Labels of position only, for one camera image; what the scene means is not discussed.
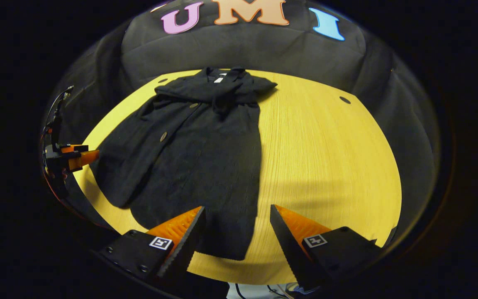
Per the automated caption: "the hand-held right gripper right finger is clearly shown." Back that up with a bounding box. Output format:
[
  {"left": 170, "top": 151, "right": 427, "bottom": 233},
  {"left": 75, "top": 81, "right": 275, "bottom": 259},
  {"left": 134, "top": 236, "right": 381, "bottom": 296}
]
[{"left": 270, "top": 204, "right": 383, "bottom": 291}]

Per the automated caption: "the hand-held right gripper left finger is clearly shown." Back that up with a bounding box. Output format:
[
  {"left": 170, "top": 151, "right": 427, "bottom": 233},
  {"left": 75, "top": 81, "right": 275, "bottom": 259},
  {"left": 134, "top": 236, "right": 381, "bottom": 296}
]
[{"left": 92, "top": 206, "right": 205, "bottom": 279}]

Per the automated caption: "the black backdrop cloth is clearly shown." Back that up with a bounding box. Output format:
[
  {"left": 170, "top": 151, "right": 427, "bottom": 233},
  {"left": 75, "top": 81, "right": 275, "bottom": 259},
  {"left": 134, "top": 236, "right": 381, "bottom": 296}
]
[{"left": 42, "top": 0, "right": 441, "bottom": 233}]

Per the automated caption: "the black button shirt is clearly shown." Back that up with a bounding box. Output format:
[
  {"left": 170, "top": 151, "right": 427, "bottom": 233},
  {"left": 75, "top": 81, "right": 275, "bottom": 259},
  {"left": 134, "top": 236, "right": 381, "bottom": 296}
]
[{"left": 90, "top": 66, "right": 278, "bottom": 261}]

